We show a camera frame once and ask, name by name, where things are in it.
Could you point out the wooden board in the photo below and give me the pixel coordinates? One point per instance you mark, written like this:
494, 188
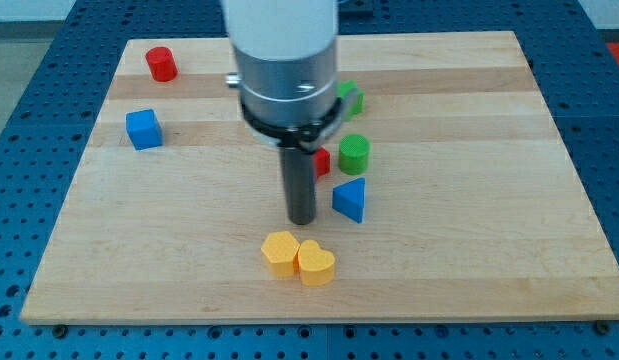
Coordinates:
474, 211

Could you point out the yellow hexagon block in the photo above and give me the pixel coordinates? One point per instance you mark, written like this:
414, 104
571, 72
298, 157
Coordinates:
279, 251

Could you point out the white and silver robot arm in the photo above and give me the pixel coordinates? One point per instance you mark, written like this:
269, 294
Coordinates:
286, 57

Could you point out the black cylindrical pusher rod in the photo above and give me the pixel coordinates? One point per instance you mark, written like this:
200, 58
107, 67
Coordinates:
298, 173

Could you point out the red cylinder block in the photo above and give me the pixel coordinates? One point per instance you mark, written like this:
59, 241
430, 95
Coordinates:
161, 64

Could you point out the green cylinder block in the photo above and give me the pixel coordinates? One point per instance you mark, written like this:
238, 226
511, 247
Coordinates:
354, 151

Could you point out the red star block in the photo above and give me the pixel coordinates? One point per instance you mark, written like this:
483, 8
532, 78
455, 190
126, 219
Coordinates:
322, 162

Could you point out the yellow heart block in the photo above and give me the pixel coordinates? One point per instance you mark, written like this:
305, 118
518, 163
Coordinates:
316, 265

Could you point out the green star block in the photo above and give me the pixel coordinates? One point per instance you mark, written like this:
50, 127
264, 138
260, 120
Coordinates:
352, 97

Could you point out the blue cube block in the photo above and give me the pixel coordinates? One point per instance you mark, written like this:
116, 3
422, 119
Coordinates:
143, 129

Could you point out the blue triangle block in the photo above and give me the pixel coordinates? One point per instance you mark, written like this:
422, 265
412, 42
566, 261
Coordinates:
348, 199

